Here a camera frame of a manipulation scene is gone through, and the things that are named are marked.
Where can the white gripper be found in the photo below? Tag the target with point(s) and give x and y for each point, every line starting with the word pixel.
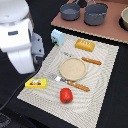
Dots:
pixel 22 46

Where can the light blue cup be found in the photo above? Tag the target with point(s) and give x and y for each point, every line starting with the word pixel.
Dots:
pixel 57 37

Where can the yellow butter box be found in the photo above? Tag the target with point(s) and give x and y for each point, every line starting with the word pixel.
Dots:
pixel 36 83

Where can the toy bread loaf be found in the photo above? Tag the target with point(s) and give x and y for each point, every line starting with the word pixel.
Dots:
pixel 85 45

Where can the red toy pepper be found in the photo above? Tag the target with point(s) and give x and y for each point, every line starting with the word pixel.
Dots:
pixel 66 95

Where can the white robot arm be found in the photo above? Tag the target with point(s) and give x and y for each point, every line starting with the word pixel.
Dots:
pixel 14 11

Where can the round wooden plate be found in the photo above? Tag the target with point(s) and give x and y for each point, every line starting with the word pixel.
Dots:
pixel 73 69

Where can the small grey pot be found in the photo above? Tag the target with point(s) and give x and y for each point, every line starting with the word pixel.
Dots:
pixel 70 11

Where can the white woven placemat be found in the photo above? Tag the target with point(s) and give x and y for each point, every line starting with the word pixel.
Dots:
pixel 83 111

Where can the large grey pot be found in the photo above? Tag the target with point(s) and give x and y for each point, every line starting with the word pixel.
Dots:
pixel 95 13

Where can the brown wooden board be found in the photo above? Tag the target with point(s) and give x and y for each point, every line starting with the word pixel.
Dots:
pixel 109 29

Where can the beige bowl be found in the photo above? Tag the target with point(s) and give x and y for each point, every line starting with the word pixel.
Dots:
pixel 124 16

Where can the fork with orange handle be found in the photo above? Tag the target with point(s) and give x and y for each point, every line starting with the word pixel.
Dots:
pixel 74 84

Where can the knife with orange handle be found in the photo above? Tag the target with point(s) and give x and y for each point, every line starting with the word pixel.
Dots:
pixel 84 59

